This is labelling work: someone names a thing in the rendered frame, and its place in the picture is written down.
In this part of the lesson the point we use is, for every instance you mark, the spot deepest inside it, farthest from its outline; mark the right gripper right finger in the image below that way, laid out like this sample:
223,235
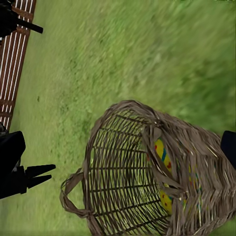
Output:
228,146

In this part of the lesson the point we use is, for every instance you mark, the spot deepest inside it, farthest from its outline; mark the wicker basket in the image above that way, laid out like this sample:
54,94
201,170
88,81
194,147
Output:
200,173

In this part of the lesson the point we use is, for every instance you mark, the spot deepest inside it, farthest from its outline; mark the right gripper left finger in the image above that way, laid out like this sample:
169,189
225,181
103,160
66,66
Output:
12,146

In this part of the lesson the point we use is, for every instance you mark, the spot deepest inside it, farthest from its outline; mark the easter egg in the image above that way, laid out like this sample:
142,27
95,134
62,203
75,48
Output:
161,152
166,201

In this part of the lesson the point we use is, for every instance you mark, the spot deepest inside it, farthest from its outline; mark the tree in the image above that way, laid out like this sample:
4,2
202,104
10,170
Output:
9,20

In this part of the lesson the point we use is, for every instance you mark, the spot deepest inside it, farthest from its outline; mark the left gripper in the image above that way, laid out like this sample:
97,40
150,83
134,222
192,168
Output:
20,180

